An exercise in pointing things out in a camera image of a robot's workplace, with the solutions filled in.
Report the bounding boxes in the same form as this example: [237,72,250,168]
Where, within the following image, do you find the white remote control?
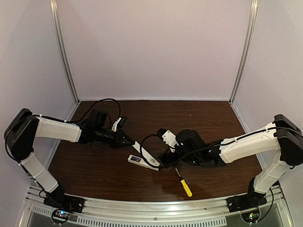
[127,155,159,171]

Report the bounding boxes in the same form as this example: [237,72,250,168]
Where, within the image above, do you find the white remote battery cover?
[139,148,160,168]

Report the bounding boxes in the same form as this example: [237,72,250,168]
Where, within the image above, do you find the yellow handled screwdriver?
[175,168,193,197]

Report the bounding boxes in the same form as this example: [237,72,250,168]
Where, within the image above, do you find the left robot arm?
[4,108,135,196]

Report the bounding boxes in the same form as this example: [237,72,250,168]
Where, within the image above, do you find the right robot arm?
[157,114,303,196]

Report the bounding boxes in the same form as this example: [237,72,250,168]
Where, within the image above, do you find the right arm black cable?
[140,126,303,170]

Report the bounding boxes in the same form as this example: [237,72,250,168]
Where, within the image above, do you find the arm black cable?
[4,98,121,166]
[140,126,303,170]

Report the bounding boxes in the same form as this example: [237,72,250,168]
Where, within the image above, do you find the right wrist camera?
[157,128,178,153]

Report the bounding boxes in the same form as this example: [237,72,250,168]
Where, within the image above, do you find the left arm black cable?
[4,98,121,166]

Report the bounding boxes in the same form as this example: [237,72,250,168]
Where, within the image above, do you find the left aluminium frame post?
[49,0,79,104]

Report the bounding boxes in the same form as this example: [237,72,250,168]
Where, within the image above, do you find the aluminium frame post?
[229,0,258,104]
[49,0,79,104]

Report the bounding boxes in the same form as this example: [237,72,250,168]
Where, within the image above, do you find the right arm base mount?
[226,194,267,213]

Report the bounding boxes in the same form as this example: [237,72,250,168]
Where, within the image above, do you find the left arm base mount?
[44,194,85,213]

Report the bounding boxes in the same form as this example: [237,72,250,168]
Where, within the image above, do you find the front aluminium rail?
[17,185,294,227]

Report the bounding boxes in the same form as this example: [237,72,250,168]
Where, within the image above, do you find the right aluminium frame post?
[229,0,258,104]

